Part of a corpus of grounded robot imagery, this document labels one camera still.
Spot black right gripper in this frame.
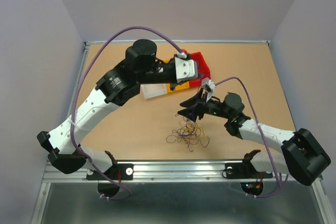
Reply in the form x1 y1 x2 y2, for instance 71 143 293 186
177 88 232 122

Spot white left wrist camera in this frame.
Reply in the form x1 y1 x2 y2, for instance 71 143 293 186
174 52 198 83

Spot purple cable tangle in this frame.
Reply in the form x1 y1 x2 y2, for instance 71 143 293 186
165 108 210 152

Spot white plastic bin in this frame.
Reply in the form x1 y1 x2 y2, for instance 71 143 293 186
141 84 167 99

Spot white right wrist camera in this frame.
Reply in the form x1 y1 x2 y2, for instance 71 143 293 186
201 77 216 102

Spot aluminium front rail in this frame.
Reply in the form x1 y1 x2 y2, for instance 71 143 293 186
43 158 323 183

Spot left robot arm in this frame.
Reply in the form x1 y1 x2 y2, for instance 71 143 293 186
37 39 198 179

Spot yellow plastic bin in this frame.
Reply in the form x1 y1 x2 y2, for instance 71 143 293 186
163 58 189 93

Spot red plastic bin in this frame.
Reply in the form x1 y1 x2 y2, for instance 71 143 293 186
188 52 211 89

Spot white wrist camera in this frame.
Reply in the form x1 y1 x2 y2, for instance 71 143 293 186
174 52 198 83
201 77 216 102

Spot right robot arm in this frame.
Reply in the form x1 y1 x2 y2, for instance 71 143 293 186
178 90 331 186

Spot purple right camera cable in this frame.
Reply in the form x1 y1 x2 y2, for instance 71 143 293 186
215 76 289 199

